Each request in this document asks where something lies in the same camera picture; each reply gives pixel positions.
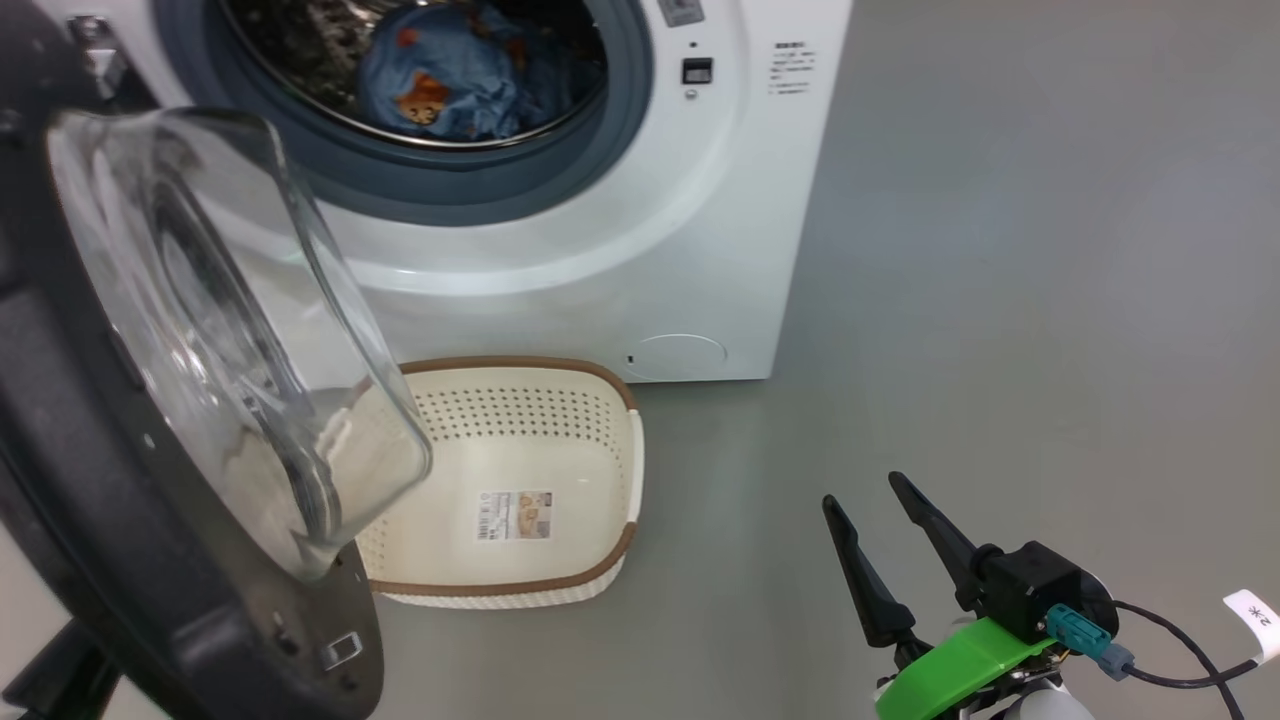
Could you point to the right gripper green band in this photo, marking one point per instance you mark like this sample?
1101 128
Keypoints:
950 670

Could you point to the black round glass washer door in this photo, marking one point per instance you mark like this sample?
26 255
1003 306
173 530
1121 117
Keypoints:
80 450

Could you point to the black door latch socket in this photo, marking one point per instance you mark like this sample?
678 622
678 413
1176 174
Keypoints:
697 70

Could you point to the grey rubber door gasket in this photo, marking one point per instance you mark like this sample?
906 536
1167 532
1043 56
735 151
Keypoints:
600 130

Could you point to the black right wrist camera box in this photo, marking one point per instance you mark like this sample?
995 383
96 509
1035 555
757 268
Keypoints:
1030 590

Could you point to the metal door hinge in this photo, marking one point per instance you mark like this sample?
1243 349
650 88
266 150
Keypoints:
100 55

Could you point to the blue cartoon print garment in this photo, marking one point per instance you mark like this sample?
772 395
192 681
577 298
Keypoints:
460 70

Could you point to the white front-load washing machine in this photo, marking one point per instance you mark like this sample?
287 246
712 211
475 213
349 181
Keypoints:
650 220

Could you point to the product label in basket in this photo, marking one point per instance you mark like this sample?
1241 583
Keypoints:
514 516

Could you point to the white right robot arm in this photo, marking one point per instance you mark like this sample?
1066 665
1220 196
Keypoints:
1045 708

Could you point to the round white filter cover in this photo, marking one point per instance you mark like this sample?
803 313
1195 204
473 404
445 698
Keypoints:
676 357

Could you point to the white basket with brown rim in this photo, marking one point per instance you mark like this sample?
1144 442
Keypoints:
520 440

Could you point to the steel washer drum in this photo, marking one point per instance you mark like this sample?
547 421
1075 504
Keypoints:
300 40

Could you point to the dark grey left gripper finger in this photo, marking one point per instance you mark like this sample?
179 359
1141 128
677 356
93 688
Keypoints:
55 680

